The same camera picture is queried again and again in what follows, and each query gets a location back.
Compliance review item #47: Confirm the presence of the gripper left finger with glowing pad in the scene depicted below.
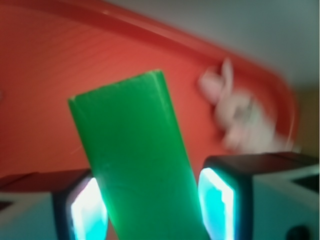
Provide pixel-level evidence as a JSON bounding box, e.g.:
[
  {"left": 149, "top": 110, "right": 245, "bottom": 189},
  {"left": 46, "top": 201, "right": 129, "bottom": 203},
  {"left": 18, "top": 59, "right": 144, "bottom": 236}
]
[{"left": 0, "top": 168, "right": 108, "bottom": 240}]

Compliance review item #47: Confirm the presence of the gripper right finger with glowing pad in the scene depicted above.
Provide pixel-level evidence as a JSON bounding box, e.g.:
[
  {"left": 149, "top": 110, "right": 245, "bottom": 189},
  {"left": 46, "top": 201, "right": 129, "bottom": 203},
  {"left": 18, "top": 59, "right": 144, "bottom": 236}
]
[{"left": 198, "top": 152, "right": 320, "bottom": 240}]

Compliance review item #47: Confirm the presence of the green rectangular block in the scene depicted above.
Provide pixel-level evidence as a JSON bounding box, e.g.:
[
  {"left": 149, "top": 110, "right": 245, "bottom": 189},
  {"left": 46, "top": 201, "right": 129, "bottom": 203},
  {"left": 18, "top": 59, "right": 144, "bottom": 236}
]
[{"left": 68, "top": 70, "right": 209, "bottom": 240}]

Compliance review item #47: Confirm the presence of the pink plush bunny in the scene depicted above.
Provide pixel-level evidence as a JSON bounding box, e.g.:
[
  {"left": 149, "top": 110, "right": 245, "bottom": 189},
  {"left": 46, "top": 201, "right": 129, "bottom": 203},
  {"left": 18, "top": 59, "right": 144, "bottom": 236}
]
[{"left": 198, "top": 58, "right": 294, "bottom": 154}]

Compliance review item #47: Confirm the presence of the red plastic tray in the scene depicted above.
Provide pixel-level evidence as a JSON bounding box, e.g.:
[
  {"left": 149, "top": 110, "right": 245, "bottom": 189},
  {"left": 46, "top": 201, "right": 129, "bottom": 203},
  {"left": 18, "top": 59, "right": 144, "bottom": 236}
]
[{"left": 0, "top": 0, "right": 299, "bottom": 176}]

